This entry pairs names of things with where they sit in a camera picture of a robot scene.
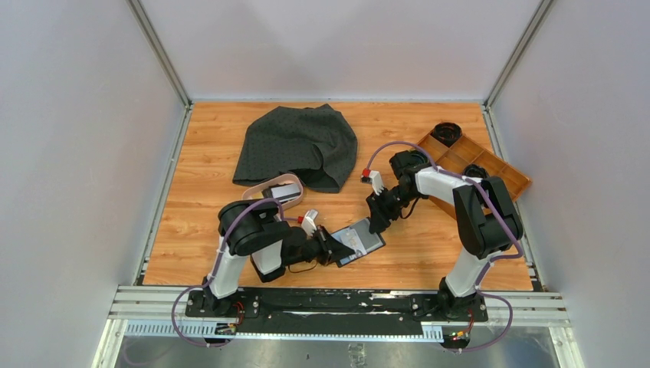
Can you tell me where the orange compartment tray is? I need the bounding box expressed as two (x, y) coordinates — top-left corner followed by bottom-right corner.
(418, 132), (532, 201)

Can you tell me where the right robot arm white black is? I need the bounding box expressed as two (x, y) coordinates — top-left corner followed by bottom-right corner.
(361, 149), (524, 320)

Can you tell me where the black round part right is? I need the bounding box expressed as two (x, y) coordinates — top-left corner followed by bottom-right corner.
(462, 163), (490, 179)

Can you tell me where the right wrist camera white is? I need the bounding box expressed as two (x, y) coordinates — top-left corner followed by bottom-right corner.
(361, 169), (386, 196)

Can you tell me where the aluminium frame rail front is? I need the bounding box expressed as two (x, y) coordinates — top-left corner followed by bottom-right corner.
(109, 286), (570, 343)

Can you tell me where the black leather card holder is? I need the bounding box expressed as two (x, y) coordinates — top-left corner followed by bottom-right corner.
(332, 217), (386, 268)

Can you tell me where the white black credit card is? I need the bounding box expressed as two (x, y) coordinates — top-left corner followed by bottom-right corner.
(340, 228), (367, 258)

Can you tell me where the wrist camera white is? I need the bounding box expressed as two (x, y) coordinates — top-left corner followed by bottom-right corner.
(298, 209), (319, 236)
(361, 169), (386, 196)

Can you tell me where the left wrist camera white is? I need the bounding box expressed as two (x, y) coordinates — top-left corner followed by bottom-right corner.
(298, 209), (319, 236)

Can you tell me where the black round part left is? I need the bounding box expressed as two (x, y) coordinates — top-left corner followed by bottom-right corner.
(407, 149), (430, 165)

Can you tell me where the black round part top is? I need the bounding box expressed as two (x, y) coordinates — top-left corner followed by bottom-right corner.
(430, 122), (462, 147)

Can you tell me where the black round part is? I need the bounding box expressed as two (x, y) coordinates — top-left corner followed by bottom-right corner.
(407, 149), (430, 165)
(462, 163), (490, 179)
(430, 122), (462, 147)

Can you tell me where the dark grey dotted cloth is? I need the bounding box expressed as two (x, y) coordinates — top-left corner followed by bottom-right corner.
(232, 104), (358, 193)

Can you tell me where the pink oval tray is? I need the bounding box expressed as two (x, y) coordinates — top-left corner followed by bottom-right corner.
(241, 173), (304, 210)

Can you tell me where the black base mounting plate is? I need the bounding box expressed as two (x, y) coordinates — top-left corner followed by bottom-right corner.
(184, 287), (488, 337)

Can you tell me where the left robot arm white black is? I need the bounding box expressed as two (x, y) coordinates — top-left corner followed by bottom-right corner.
(202, 199), (354, 317)

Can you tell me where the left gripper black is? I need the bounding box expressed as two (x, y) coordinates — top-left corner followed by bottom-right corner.
(284, 224), (355, 266)

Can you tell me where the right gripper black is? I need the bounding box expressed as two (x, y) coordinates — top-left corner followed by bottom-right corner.
(366, 185), (419, 235)

